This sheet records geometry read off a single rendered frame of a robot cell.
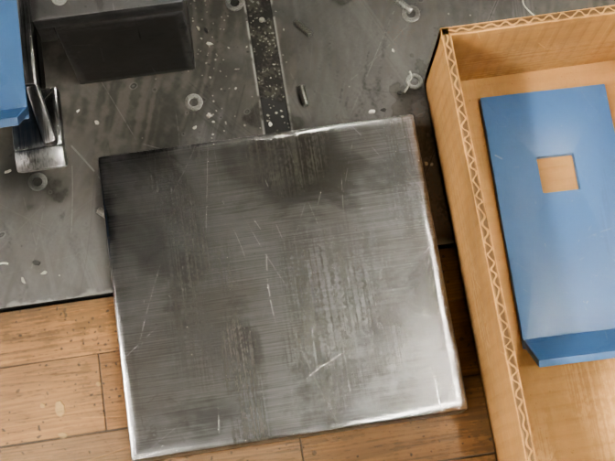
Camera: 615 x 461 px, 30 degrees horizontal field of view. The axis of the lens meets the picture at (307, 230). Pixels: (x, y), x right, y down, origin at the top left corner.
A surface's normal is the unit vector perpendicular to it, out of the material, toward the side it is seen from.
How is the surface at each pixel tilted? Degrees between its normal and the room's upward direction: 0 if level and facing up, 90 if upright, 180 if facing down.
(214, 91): 0
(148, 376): 0
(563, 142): 0
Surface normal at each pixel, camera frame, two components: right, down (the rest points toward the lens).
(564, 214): 0.02, -0.25
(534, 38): 0.15, 0.95
